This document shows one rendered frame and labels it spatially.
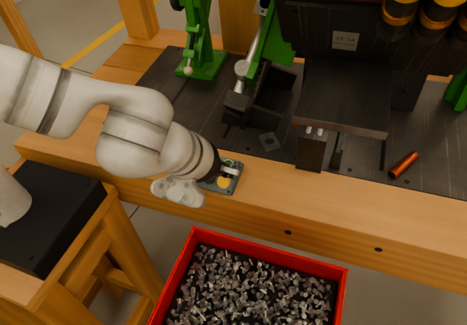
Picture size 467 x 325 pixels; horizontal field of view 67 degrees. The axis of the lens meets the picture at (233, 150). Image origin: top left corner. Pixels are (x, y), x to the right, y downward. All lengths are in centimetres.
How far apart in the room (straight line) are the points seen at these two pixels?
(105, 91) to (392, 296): 155
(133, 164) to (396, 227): 58
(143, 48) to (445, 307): 158
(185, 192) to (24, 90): 27
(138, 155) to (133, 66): 93
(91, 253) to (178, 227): 89
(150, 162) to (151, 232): 148
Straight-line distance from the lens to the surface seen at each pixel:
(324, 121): 64
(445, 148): 99
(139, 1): 137
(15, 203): 91
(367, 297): 172
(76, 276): 100
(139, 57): 134
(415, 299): 178
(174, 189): 55
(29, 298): 89
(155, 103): 39
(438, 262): 85
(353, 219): 79
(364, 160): 90
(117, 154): 39
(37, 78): 37
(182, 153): 46
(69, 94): 37
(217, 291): 72
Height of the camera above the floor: 156
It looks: 47 degrees down
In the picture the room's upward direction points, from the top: 6 degrees counter-clockwise
